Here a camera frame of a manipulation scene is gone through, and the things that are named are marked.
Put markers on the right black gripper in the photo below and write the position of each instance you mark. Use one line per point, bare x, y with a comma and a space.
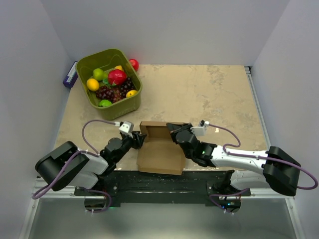
174, 128

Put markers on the yellow fruit at back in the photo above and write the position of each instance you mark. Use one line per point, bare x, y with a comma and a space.
119, 67

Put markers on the blue white small box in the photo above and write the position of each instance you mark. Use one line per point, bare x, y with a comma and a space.
71, 76

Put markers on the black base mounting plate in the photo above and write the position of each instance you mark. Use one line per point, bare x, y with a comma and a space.
191, 187

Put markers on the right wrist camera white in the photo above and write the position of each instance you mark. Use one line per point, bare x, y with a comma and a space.
201, 129

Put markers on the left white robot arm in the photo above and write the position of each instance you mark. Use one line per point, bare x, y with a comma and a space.
67, 165

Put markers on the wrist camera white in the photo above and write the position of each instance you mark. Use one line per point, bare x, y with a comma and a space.
126, 128
201, 129

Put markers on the green plastic bin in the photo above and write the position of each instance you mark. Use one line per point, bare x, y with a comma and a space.
107, 60

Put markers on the dark purple grape bunch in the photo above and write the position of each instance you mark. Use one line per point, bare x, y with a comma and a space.
115, 93

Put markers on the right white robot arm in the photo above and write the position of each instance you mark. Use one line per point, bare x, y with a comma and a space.
271, 168

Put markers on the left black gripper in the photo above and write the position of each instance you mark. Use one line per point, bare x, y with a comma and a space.
131, 139

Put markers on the yellow lemon left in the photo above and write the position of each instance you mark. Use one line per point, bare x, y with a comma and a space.
92, 84

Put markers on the green pear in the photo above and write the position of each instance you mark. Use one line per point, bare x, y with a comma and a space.
99, 74

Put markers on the aluminium frame rail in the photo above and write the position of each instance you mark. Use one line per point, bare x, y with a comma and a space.
257, 104

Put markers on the brown cardboard box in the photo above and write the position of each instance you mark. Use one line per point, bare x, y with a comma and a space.
159, 154

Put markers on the red apple outside bin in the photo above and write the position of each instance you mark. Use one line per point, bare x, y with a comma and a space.
134, 63

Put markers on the green fruit front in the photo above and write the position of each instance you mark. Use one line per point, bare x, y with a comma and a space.
104, 103

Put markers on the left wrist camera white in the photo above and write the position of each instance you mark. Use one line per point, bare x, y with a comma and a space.
126, 128

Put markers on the red pomegranate in bin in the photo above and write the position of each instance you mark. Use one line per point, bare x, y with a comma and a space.
116, 77

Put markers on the yellow lemon right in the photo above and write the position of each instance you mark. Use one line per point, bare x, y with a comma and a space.
131, 93

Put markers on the yellow lemon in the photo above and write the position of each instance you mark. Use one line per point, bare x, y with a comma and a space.
131, 93
92, 84

